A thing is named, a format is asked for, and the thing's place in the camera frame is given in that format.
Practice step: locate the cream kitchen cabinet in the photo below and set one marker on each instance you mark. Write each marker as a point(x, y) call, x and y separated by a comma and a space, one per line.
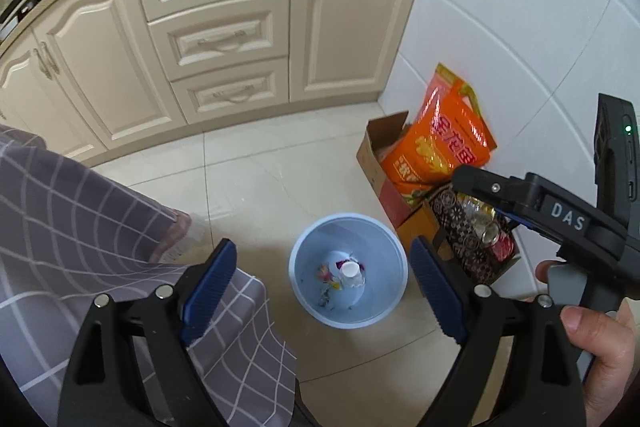
point(300, 57)

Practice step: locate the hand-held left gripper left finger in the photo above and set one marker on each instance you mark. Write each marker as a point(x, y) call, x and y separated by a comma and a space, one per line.
point(210, 292)

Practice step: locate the brown cardboard box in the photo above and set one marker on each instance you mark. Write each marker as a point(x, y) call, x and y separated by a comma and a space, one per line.
point(372, 157)

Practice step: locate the cream cabinet door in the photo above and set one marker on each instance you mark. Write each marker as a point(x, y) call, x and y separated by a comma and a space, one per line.
point(110, 67)
point(30, 107)
point(360, 32)

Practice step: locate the person's right hand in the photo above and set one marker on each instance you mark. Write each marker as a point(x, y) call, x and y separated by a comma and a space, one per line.
point(615, 357)

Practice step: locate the blue plastic trash bin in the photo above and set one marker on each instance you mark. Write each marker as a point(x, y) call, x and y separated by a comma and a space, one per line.
point(310, 267)

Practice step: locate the red can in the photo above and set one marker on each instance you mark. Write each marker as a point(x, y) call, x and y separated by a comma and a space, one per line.
point(502, 249)

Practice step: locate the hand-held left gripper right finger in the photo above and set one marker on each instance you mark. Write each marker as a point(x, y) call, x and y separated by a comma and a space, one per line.
point(440, 292)

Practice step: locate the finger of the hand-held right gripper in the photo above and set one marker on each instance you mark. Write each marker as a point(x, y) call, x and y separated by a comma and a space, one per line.
point(485, 184)

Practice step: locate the orange printed food bag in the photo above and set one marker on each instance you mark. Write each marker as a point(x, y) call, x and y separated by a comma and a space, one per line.
point(435, 142)

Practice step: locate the small colourful wrapper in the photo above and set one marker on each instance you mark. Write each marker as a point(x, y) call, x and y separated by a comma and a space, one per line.
point(327, 274)

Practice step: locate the grey checked tablecloth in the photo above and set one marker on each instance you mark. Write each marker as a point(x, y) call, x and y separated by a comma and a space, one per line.
point(75, 232)

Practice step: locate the white paper cup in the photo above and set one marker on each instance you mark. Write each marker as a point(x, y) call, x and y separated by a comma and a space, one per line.
point(350, 274)

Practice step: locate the dark patterned tote bag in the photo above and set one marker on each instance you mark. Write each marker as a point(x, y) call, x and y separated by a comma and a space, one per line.
point(450, 212)

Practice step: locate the gold foil packet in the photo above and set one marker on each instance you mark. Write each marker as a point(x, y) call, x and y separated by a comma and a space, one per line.
point(475, 207)

